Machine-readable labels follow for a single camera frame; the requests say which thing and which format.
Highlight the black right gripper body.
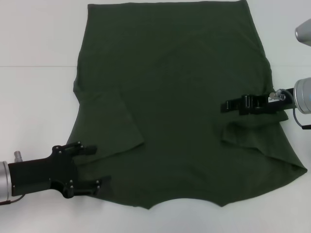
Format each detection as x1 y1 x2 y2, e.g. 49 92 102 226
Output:
261 88 296 115

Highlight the left arm connector cable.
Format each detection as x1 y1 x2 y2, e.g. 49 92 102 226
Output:
0 195 25 207

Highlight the right arm connector cable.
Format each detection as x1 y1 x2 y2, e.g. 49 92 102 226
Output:
291 106 311 131

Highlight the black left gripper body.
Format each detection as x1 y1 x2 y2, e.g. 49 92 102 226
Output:
8 145 78 199

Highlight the dark green t-shirt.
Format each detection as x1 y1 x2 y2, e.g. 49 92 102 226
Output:
66 0 307 211

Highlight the arm connector cable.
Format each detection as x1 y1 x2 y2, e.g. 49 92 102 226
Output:
291 106 311 131
0 195 25 207

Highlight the silver right gripper knob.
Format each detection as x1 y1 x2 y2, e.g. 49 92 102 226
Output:
269 90 286 100

